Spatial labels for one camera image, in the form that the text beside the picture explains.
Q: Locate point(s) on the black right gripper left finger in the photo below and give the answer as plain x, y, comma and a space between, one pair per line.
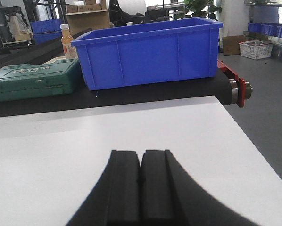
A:
114, 200

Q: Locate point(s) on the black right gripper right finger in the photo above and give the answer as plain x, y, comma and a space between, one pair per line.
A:
171, 197

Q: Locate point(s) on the large blue plastic bin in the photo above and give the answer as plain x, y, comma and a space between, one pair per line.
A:
139, 54

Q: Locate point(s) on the green SATA tool case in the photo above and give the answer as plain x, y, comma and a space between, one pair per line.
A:
33, 81

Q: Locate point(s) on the orange juice bottle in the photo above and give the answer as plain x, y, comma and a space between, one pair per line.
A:
69, 50

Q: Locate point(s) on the brown cardboard box on floor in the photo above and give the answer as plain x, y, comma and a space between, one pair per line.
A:
231, 44

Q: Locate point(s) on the large cardboard box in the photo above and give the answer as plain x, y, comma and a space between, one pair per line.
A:
81, 21

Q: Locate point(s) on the blue crate far left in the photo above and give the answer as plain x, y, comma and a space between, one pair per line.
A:
46, 30

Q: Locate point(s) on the metal storage shelf rack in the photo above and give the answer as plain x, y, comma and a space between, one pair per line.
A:
265, 23

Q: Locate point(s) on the green potted plant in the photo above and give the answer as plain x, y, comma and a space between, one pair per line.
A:
202, 8

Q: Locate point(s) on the red conveyor roller bracket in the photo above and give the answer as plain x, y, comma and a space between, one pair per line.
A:
241, 88

